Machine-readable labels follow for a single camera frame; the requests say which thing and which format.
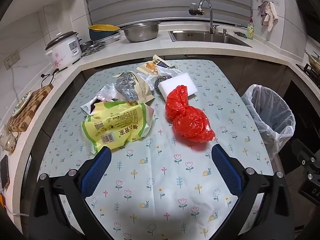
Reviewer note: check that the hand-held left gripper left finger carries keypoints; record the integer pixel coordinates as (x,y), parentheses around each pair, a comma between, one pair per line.
(96,172)

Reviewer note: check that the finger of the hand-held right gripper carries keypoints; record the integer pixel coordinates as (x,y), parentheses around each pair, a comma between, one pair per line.
(303,150)

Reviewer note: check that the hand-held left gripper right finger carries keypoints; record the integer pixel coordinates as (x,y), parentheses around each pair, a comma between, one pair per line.
(226,172)

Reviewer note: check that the yellow green snack bag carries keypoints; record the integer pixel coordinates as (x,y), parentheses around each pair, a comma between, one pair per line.
(117,127)

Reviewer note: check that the bin with clear liner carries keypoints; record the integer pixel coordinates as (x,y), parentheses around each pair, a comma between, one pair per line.
(270,105)

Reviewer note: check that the red plastic bag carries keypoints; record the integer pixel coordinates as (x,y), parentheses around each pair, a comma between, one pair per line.
(190,120)

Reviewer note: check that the small white packet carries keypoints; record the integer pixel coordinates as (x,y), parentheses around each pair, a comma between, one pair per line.
(86,108)

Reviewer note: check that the clear plastic wrapper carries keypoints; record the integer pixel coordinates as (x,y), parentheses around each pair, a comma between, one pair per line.
(106,92)

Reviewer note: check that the silver foil bag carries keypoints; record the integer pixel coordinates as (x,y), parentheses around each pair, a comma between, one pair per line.
(126,87)

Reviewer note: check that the white sponge block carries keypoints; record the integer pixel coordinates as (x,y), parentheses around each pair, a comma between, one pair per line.
(175,83)

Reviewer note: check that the steel wool scrubber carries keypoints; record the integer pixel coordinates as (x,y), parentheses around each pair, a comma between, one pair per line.
(163,78)

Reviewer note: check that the white plastic bag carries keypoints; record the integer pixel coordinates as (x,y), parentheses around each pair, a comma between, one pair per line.
(172,71)

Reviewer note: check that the cream packet orange print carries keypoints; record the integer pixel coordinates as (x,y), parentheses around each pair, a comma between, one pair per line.
(147,67)

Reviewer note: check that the black built-in oven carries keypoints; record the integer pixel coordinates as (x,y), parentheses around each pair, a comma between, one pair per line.
(305,120)

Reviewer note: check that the floral pale green tablecloth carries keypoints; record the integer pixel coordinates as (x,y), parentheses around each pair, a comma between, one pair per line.
(162,180)

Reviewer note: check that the black gas stove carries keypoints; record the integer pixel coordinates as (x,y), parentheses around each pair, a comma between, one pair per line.
(310,71)

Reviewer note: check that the cream frying pan with lid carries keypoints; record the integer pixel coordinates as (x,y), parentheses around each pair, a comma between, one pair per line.
(315,60)

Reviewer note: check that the black flat device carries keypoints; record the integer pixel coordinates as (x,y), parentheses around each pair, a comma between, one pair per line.
(4,170)

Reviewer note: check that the clear glass dish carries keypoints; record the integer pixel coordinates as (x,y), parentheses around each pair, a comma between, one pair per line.
(7,140)

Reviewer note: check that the wooden checkered cutting board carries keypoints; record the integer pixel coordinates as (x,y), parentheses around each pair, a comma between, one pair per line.
(37,97)

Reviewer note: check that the patterned plate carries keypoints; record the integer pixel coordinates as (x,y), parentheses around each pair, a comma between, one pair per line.
(21,103)

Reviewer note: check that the metal steamer rack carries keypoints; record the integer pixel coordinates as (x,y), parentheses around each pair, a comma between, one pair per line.
(92,47)

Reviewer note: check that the white floral rice cooker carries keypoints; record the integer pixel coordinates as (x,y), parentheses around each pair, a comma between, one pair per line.
(65,50)

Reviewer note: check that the green dish soap bottle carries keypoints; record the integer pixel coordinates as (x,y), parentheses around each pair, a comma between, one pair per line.
(250,30)

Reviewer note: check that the dark scouring pad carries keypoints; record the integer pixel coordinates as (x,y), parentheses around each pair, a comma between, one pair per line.
(240,33)

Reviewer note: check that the flat metal tray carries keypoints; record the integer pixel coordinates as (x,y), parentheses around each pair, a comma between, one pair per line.
(112,39)

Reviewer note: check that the kitchen counter with grey cabinets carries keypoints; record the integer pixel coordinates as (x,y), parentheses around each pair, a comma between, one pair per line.
(150,48)

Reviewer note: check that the stainless steel sink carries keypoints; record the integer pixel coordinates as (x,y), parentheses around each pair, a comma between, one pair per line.
(200,36)

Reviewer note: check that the beige hanging cloth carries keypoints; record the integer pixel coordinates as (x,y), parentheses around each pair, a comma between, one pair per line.
(271,15)

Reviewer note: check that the yellow and blue bowl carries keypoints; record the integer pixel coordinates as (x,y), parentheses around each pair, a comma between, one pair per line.
(102,28)

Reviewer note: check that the black range hood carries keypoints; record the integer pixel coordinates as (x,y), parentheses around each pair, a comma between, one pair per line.
(310,5)

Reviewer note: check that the steel colander bowl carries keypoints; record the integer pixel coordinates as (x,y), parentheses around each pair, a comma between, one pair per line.
(140,33)

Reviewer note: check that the purple grey hanging cloth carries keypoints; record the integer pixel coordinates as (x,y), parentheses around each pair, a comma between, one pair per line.
(262,7)

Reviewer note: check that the chrome kitchen faucet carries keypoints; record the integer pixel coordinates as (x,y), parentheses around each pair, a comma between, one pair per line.
(210,12)

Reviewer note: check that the grey striped window blind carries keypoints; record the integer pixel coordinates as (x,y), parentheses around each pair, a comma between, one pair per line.
(150,0)

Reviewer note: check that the white wall outlet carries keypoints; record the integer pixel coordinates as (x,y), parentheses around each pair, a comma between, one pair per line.
(11,58)

